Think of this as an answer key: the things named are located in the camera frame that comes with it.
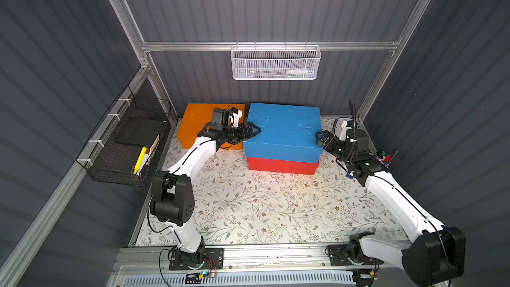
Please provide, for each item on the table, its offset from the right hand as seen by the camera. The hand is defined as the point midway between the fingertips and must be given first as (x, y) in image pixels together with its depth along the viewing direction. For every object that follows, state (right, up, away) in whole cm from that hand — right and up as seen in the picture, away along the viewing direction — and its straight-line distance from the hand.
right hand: (327, 137), depth 80 cm
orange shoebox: (-62, +11, +27) cm, 69 cm away
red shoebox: (-16, -14, +16) cm, 27 cm away
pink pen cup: (+26, -11, +5) cm, 29 cm away
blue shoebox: (-15, +2, +3) cm, 16 cm away
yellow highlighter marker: (-71, -9, -9) cm, 72 cm away
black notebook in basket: (-73, +2, -5) cm, 73 cm away
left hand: (-29, +1, +5) cm, 29 cm away
